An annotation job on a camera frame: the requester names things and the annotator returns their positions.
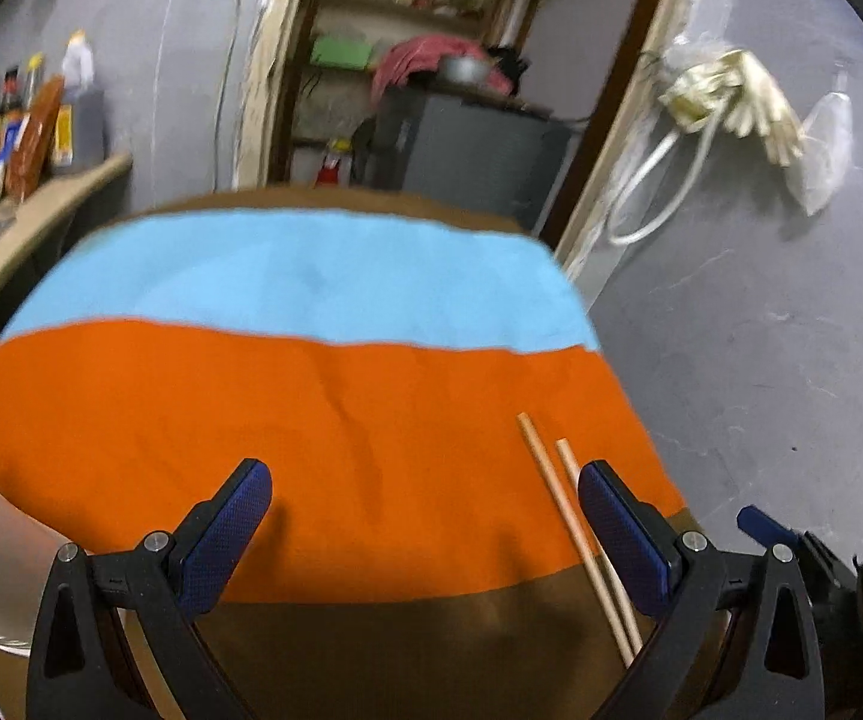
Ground blue and orange mat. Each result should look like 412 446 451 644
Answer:
0 210 687 608

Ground small metal pot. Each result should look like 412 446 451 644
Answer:
437 55 492 87

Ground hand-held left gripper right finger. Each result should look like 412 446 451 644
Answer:
577 459 828 720

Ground dark cloth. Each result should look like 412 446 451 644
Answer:
485 47 531 98

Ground large oil jug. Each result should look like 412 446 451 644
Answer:
52 30 107 167

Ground clear plastic bag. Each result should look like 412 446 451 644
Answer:
783 67 856 217

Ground brown sauce packet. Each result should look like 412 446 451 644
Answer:
4 75 67 203

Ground green box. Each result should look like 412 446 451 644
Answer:
309 37 372 70

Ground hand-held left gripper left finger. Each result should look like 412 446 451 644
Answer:
25 457 275 720

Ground dark bottle red cap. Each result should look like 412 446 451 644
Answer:
0 69 25 137

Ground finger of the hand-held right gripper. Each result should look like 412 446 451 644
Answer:
736 505 863 623

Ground white hose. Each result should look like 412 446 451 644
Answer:
607 109 724 247

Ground red cloth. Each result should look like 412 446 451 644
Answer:
371 36 486 102

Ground blue and white bag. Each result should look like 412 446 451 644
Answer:
0 127 28 216

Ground cream rubber gloves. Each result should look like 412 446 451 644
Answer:
660 49 807 166

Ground clear bottle yellow cap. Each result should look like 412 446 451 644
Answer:
22 52 47 115

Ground grey cabinet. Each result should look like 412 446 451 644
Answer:
352 86 578 230

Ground door frame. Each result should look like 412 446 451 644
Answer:
232 0 709 263

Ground wooden chopstick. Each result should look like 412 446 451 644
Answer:
517 412 636 668
555 437 644 653

